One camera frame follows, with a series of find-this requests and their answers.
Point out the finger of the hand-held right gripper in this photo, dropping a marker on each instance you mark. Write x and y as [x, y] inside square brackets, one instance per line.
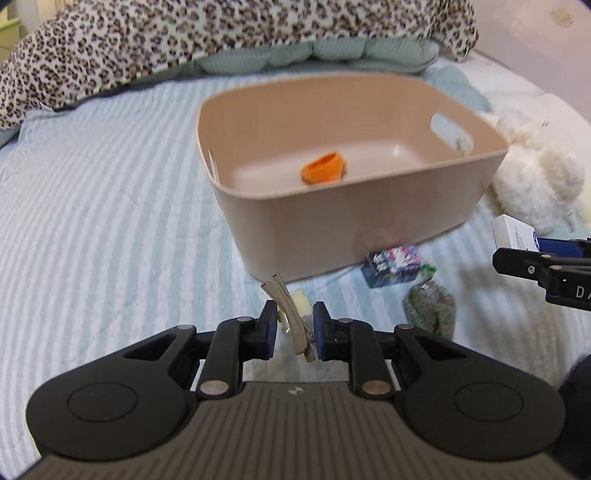
[556, 248]
[515, 261]

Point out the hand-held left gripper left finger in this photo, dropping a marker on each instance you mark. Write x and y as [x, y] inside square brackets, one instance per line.
[270, 330]

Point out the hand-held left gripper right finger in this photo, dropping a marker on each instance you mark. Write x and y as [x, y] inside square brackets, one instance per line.
[319, 330]

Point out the beige metal hair clip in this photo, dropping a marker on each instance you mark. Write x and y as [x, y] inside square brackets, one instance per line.
[294, 318]

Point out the small white cardboard box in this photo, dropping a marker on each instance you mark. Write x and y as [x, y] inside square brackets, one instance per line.
[513, 233]

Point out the beige plastic storage bin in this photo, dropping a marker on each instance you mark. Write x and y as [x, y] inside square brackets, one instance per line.
[323, 230]

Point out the white plush toy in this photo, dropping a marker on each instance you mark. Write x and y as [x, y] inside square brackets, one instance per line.
[540, 180]

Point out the dark cloth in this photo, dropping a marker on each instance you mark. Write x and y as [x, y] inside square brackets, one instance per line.
[577, 383]

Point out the green grey snack packet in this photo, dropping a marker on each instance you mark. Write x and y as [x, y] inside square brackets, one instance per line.
[431, 307]

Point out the small colourful printed box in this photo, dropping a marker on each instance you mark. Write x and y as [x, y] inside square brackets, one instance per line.
[392, 265]

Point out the orange plastic cup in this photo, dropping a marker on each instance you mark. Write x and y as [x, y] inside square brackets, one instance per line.
[323, 168]

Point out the blue white striped bed sheet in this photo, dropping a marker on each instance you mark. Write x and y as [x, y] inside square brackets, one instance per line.
[101, 221]

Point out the light green quilted pillow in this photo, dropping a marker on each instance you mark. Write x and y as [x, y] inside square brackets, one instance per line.
[323, 55]

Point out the leopard print blanket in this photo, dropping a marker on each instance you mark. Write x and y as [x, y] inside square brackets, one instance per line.
[138, 41]

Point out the light green cabinet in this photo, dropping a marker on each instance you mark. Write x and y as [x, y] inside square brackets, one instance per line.
[9, 34]

